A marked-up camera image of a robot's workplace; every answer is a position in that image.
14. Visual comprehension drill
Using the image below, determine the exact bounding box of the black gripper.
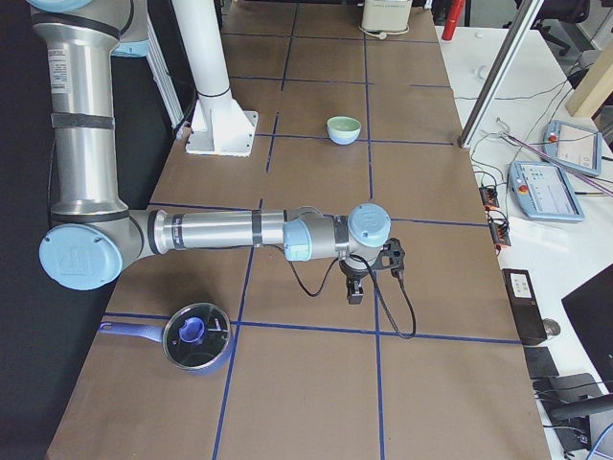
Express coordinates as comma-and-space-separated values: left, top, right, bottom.
339, 261, 369, 305

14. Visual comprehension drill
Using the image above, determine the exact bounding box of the green bowl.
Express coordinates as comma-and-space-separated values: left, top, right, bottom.
327, 116, 361, 137

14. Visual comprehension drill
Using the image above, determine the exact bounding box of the blue bowl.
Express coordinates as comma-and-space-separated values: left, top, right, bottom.
328, 129, 360, 146

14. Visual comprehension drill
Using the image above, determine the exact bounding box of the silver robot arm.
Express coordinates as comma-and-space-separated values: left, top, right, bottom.
31, 1, 392, 303

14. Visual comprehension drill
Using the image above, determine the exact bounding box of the orange black electronics board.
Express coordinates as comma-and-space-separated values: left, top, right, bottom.
479, 186, 500, 211

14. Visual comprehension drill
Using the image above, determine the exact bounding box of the blue saucepan with glass lid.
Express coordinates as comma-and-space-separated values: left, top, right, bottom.
99, 303, 234, 375

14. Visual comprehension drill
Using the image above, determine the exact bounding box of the black power adapter box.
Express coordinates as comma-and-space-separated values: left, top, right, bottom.
502, 268, 547, 346

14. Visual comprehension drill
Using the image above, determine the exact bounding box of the near blue teach pendant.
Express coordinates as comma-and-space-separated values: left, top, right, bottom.
509, 161, 584, 222

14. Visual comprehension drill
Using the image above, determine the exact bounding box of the blue teach pendant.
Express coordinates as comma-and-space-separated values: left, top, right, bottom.
543, 120, 603, 177
509, 161, 584, 222

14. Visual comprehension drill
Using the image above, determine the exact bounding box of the black monitor corner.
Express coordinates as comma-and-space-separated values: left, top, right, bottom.
562, 266, 612, 391

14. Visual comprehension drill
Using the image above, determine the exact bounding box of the far blue teach pendant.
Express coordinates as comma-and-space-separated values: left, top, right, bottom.
543, 120, 603, 177

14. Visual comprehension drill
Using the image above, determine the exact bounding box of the silver toaster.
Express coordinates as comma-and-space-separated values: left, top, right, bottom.
360, 0, 412, 33

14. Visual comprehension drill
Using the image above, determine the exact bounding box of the red bottle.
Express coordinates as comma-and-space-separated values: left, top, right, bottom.
442, 0, 465, 41

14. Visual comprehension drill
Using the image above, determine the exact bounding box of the black camera cable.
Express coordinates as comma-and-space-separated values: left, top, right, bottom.
286, 248, 417, 340

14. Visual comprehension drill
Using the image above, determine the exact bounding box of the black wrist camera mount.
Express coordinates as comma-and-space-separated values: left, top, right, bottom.
372, 238, 405, 280

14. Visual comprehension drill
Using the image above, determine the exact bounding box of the white pedestal column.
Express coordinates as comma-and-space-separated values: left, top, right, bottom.
172, 0, 259, 157

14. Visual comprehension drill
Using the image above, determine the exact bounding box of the aluminium frame post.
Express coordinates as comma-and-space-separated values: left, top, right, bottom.
458, 0, 544, 148

